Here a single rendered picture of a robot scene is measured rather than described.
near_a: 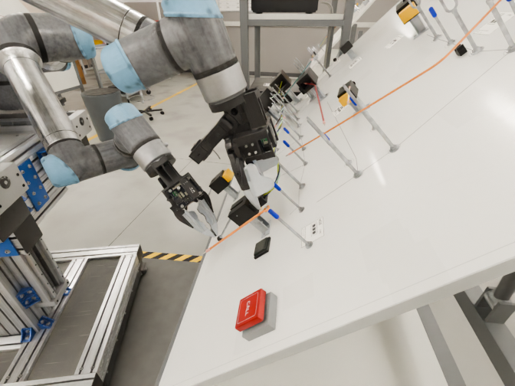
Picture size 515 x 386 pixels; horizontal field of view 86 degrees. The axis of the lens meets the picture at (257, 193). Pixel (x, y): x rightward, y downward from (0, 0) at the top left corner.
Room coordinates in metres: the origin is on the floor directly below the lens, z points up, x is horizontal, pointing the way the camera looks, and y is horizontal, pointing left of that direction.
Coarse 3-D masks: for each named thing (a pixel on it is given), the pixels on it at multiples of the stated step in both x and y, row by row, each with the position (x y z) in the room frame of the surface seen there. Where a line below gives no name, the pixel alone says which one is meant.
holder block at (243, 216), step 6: (240, 198) 0.50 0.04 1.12; (246, 198) 0.48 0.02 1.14; (234, 204) 0.50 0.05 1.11; (240, 204) 0.47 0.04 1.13; (246, 204) 0.46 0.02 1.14; (234, 210) 0.47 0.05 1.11; (240, 210) 0.46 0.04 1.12; (246, 210) 0.46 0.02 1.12; (252, 210) 0.46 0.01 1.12; (258, 210) 0.47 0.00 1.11; (228, 216) 0.47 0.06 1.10; (234, 216) 0.46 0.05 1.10; (240, 216) 0.46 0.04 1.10; (246, 216) 0.46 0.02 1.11; (252, 216) 0.46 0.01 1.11; (240, 222) 0.46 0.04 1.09
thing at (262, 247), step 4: (264, 240) 0.42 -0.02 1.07; (268, 240) 0.42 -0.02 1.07; (256, 244) 0.43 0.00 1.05; (260, 244) 0.42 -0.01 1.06; (264, 244) 0.41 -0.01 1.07; (268, 244) 0.41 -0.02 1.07; (256, 248) 0.42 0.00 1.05; (260, 248) 0.41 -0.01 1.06; (264, 248) 0.40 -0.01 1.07; (268, 248) 0.40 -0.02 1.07; (256, 252) 0.41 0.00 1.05; (260, 252) 0.40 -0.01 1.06; (264, 252) 0.40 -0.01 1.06; (256, 256) 0.40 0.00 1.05; (260, 256) 0.40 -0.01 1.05
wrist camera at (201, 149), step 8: (224, 120) 0.45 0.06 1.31; (216, 128) 0.45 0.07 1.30; (224, 128) 0.45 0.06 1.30; (208, 136) 0.46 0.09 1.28; (216, 136) 0.46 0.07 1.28; (224, 136) 0.45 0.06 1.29; (200, 144) 0.46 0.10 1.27; (208, 144) 0.46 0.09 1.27; (216, 144) 0.46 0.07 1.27; (192, 152) 0.47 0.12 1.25; (200, 152) 0.46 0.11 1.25; (208, 152) 0.46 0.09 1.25; (200, 160) 0.47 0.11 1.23
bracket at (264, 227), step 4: (260, 216) 0.49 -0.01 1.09; (256, 220) 0.47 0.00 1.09; (260, 220) 0.49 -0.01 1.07; (264, 220) 0.48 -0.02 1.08; (252, 224) 0.47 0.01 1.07; (256, 224) 0.47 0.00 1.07; (260, 224) 0.47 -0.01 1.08; (264, 224) 0.48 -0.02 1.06; (268, 224) 0.48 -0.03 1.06; (260, 228) 0.47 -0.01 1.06; (264, 228) 0.47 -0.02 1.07; (268, 228) 0.47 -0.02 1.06; (264, 232) 0.46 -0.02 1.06; (268, 232) 0.45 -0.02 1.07; (264, 236) 0.45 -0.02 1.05
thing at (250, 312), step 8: (248, 296) 0.27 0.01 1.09; (256, 296) 0.26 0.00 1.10; (264, 296) 0.26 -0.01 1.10; (240, 304) 0.27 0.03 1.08; (248, 304) 0.26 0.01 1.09; (256, 304) 0.25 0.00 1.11; (264, 304) 0.25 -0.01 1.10; (240, 312) 0.25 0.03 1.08; (248, 312) 0.24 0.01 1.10; (256, 312) 0.23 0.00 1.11; (240, 320) 0.24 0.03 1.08; (248, 320) 0.23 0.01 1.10; (256, 320) 0.23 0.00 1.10; (240, 328) 0.23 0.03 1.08
